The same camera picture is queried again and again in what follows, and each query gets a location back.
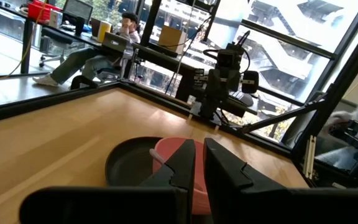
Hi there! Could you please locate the black window frame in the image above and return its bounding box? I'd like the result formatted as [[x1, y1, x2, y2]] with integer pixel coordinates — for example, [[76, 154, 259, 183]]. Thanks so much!
[[135, 0, 358, 106]]

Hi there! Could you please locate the black round plate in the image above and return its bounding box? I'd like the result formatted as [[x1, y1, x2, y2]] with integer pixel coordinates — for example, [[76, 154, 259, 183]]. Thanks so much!
[[105, 136, 164, 187]]

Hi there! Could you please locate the yellow hanging cable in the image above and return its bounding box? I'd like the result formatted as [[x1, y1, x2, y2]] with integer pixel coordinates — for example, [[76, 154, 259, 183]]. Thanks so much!
[[0, 0, 48, 80]]

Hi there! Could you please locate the black aluminium table frame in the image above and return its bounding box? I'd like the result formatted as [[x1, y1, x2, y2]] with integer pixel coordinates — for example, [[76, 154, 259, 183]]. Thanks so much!
[[0, 0, 358, 190]]

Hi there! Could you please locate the black cylindrical speaker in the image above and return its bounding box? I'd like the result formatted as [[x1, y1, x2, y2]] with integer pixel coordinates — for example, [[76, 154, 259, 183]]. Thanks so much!
[[75, 16, 86, 35]]

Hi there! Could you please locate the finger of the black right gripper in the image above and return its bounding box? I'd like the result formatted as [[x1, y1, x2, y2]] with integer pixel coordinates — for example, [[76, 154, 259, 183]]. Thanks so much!
[[193, 68, 205, 91], [243, 70, 260, 94]]

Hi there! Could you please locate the cardboard box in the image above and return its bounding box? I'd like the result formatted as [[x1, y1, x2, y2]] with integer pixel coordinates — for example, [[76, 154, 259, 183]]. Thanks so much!
[[157, 25, 188, 55]]

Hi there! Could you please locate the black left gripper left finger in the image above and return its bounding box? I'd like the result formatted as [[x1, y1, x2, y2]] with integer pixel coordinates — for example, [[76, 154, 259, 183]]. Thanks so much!
[[19, 139, 197, 224]]

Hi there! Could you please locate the white frame strip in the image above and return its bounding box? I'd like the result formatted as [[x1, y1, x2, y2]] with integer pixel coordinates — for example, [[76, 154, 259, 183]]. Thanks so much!
[[301, 134, 318, 180]]

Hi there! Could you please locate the purple handled metal spoon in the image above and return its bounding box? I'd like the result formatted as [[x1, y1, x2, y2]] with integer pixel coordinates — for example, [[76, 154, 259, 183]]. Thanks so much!
[[149, 148, 167, 165]]

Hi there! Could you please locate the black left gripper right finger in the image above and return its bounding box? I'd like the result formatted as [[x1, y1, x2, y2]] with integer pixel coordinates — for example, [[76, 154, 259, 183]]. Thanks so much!
[[203, 138, 358, 224]]

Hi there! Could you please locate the white box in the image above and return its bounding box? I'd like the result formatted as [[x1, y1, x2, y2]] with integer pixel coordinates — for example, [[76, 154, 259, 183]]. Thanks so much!
[[48, 9, 63, 29]]

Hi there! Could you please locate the red box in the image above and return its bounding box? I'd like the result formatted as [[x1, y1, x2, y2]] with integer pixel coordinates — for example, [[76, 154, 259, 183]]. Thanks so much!
[[27, 0, 62, 22]]

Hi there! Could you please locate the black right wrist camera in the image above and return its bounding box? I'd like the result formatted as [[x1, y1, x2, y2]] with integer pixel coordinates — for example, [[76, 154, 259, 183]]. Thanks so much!
[[216, 48, 242, 71]]

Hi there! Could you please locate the dark computer monitor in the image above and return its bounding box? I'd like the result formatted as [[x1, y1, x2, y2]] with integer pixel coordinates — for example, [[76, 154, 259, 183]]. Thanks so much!
[[62, 0, 94, 22]]

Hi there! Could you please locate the black office chair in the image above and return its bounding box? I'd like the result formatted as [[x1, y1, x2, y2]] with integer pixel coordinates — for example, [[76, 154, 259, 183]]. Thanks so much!
[[39, 27, 74, 68]]

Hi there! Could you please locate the pink bowl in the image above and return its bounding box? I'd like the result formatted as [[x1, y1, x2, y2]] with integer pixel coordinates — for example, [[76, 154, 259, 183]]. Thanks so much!
[[152, 138, 213, 215]]

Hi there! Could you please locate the silver laptop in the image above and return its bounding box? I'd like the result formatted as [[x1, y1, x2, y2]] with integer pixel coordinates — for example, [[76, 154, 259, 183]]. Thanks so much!
[[101, 31, 129, 53]]

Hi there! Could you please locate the yellow mug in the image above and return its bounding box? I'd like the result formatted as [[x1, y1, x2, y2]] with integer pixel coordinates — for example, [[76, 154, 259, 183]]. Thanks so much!
[[97, 21, 113, 43]]

